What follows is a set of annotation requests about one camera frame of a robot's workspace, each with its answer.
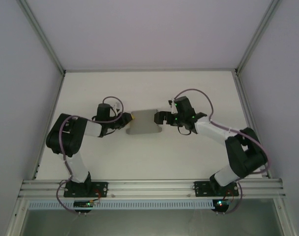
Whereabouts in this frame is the aluminium mounting rail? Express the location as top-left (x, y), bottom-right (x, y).
top-left (18, 178), bottom-right (287, 199)

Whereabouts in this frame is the grey paper box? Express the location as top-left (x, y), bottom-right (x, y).
top-left (125, 109), bottom-right (164, 135)

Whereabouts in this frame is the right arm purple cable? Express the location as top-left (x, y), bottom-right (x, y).
top-left (173, 88), bottom-right (269, 214)

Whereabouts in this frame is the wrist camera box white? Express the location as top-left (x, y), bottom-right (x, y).
top-left (167, 98), bottom-right (178, 114)
top-left (112, 101), bottom-right (123, 115)

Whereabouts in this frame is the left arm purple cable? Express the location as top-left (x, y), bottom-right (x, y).
top-left (56, 96), bottom-right (124, 213)

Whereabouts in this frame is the aluminium frame post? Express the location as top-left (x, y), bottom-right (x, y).
top-left (18, 0), bottom-right (67, 75)
top-left (235, 0), bottom-right (283, 75)

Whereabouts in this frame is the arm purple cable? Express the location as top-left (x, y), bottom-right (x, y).
top-left (173, 88), bottom-right (269, 214)
top-left (56, 96), bottom-right (124, 213)

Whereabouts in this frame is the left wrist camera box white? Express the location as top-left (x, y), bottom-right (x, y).
top-left (112, 101), bottom-right (123, 115)

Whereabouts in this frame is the slotted grey cable duct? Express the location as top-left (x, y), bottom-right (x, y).
top-left (28, 199), bottom-right (214, 210)

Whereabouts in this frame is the aluminium table side rail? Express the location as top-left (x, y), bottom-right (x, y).
top-left (232, 73), bottom-right (270, 178)

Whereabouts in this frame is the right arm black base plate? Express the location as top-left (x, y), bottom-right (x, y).
top-left (193, 181), bottom-right (239, 197)

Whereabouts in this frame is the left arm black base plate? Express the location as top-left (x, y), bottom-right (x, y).
top-left (63, 181), bottom-right (109, 198)

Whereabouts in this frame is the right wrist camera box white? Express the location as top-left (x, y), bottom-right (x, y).
top-left (167, 98), bottom-right (178, 114)

